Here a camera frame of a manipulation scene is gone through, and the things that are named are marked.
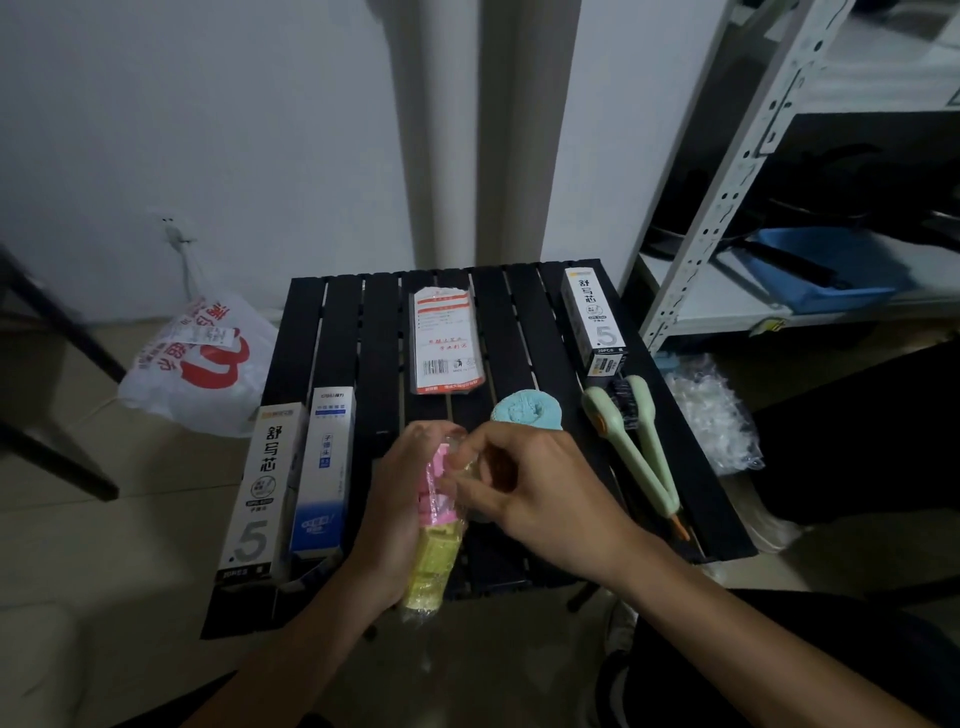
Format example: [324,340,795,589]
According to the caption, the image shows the person's left hand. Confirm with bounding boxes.
[346,421,456,610]

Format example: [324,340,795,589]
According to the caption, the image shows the person's right hand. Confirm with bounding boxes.
[438,424,655,591]

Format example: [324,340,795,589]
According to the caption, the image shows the pink and yellow block pack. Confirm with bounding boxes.
[399,423,472,625]

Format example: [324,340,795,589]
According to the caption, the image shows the person's right forearm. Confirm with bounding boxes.
[603,528,939,728]

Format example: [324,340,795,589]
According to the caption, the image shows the person's left forearm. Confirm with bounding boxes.
[183,556,393,728]

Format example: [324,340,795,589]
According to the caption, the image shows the blue round sponge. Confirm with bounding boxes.
[490,389,564,433]

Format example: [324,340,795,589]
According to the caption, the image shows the white blue refill box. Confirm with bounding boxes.
[290,385,356,561]

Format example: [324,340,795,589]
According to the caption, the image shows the red white paper packet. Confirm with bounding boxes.
[409,286,483,396]

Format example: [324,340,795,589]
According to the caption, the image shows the black slatted folding table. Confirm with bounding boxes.
[199,259,759,641]

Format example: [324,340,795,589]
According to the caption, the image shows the light green handheld tool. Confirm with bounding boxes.
[582,374,692,543]

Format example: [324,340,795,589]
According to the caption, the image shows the white grey refill box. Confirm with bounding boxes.
[561,265,629,378]
[215,402,309,587]

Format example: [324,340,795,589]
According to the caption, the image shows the person's white shoe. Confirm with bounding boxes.
[598,600,640,657]

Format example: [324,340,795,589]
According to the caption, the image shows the white red plastic bag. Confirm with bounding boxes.
[117,291,280,438]

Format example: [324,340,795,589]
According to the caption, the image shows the clear plastic bag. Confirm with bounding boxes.
[663,358,765,478]

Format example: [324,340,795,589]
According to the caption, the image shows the white metal shelf rack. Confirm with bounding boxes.
[636,0,960,355]

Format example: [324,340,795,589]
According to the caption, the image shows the person's black trousers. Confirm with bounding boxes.
[596,591,960,728]

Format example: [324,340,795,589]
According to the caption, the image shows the blue plastic tray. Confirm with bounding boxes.
[738,227,925,315]

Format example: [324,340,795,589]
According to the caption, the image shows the black chair frame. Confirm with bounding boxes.
[0,246,130,504]

